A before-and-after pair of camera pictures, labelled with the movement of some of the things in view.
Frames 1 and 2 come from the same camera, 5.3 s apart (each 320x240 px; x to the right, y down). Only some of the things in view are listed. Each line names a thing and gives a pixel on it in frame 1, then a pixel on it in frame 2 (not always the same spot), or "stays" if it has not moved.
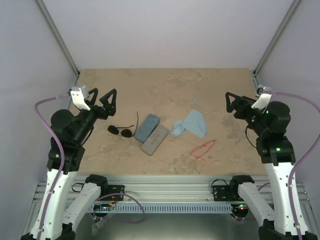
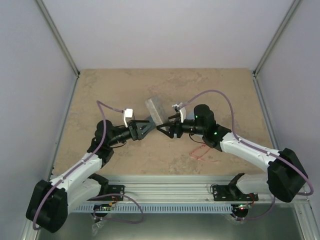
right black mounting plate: x=221 y=192 stays
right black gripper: x=245 y=100 -> x=173 y=129
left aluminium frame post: x=61 y=41 stays
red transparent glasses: x=200 y=151 stays
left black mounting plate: x=115 y=189 stays
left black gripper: x=103 y=114 -> x=138 y=135
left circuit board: x=102 y=207 stays
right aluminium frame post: x=276 y=37 stays
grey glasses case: x=154 y=139 -> x=157 y=111
